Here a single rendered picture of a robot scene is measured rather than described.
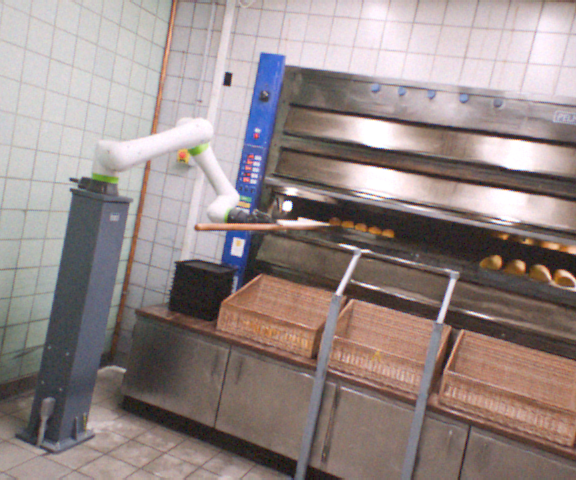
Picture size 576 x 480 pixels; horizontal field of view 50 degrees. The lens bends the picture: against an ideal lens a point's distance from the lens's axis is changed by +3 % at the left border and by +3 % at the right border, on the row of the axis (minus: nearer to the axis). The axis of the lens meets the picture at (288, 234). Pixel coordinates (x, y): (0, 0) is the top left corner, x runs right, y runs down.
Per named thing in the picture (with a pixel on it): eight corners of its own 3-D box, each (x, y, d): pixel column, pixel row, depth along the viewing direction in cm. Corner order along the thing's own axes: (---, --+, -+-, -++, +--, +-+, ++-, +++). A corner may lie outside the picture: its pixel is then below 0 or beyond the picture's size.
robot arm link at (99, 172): (95, 180, 278) (102, 139, 276) (86, 176, 291) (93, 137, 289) (124, 185, 285) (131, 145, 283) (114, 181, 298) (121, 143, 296)
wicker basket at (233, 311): (252, 316, 368) (261, 272, 366) (338, 342, 348) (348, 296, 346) (214, 329, 323) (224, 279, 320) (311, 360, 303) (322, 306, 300)
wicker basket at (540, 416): (449, 378, 323) (460, 328, 321) (568, 416, 303) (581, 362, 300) (435, 402, 278) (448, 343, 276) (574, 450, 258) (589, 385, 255)
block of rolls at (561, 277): (486, 261, 389) (488, 253, 389) (570, 280, 372) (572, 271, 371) (478, 267, 333) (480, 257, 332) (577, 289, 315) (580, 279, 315)
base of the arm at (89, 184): (59, 184, 289) (61, 171, 289) (82, 186, 303) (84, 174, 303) (104, 195, 280) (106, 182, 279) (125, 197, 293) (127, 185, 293)
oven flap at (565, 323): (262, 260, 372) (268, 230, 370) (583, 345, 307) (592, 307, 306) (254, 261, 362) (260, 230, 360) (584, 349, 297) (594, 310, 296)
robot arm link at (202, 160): (186, 158, 310) (201, 154, 304) (197, 146, 318) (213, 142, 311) (221, 214, 326) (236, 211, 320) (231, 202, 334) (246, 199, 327)
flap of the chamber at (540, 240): (263, 182, 348) (275, 191, 367) (612, 253, 284) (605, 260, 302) (264, 178, 349) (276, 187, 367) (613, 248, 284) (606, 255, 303)
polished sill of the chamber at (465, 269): (268, 226, 370) (269, 219, 370) (594, 303, 305) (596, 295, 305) (264, 225, 364) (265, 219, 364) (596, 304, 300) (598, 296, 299)
